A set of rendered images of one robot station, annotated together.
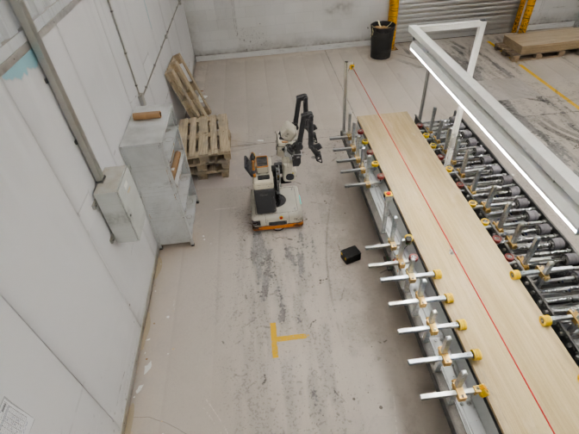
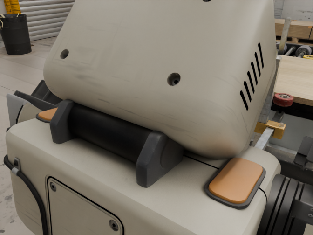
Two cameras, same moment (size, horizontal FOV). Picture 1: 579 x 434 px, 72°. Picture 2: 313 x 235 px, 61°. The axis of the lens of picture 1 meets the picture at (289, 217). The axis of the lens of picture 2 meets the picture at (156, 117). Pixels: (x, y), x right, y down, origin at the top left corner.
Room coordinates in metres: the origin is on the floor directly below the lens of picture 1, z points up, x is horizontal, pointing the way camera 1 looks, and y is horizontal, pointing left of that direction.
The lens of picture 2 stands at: (3.93, 0.17, 1.39)
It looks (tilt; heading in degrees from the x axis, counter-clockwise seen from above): 28 degrees down; 307
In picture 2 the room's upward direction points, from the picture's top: straight up
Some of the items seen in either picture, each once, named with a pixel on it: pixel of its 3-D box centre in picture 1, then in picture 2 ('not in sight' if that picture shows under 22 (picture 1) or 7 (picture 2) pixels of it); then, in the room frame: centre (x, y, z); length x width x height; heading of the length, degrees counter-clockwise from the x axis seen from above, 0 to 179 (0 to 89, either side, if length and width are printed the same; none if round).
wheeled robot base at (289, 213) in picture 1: (276, 207); not in sight; (4.08, 0.17, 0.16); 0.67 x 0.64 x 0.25; 93
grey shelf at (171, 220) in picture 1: (165, 179); not in sight; (4.06, 1.50, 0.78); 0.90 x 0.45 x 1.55; 3
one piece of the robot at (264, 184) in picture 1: (266, 182); not in sight; (4.08, 0.26, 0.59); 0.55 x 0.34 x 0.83; 3
